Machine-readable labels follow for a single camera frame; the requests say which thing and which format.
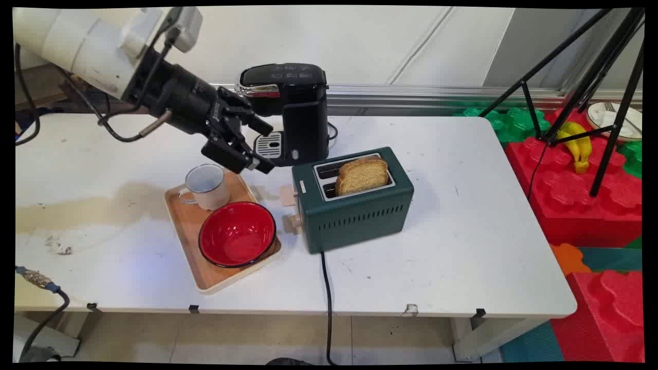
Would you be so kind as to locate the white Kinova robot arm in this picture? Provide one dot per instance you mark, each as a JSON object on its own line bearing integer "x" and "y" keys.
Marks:
{"x": 77, "y": 43}

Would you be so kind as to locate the black coffee machine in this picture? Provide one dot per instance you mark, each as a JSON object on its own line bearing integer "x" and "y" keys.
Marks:
{"x": 300, "y": 113}

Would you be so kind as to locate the white enamel mug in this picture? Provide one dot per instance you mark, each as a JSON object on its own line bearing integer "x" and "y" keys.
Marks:
{"x": 206, "y": 187}

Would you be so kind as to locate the toast bread slice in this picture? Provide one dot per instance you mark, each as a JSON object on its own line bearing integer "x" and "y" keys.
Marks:
{"x": 362, "y": 176}

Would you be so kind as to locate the wooden serving tray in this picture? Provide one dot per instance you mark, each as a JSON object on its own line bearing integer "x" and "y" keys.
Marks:
{"x": 190, "y": 226}

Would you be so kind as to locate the red bowl black rim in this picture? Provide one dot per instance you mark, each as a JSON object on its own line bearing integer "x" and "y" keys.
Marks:
{"x": 237, "y": 234}

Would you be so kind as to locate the yellow banana bunch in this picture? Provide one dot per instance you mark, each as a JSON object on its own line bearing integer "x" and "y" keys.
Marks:
{"x": 578, "y": 144}

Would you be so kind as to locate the large red foam block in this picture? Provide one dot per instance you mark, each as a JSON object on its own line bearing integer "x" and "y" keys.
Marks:
{"x": 570, "y": 200}

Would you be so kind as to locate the orange foam piece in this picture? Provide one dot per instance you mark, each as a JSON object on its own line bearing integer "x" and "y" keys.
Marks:
{"x": 569, "y": 257}

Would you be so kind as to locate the white plate with fork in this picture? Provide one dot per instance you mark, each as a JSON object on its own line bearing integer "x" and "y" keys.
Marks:
{"x": 614, "y": 121}

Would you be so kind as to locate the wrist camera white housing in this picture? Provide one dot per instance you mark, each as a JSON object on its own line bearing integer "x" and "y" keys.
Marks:
{"x": 169, "y": 25}

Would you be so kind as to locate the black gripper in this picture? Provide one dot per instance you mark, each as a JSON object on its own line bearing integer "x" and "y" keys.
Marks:
{"x": 185, "y": 100}

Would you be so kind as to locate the black camera tripod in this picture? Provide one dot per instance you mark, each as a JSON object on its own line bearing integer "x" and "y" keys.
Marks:
{"x": 591, "y": 87}

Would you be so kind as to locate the green foam block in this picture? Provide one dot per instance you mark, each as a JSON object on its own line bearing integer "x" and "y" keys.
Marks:
{"x": 509, "y": 123}

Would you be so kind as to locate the green two-slot toaster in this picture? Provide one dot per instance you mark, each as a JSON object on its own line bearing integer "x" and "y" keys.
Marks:
{"x": 354, "y": 208}

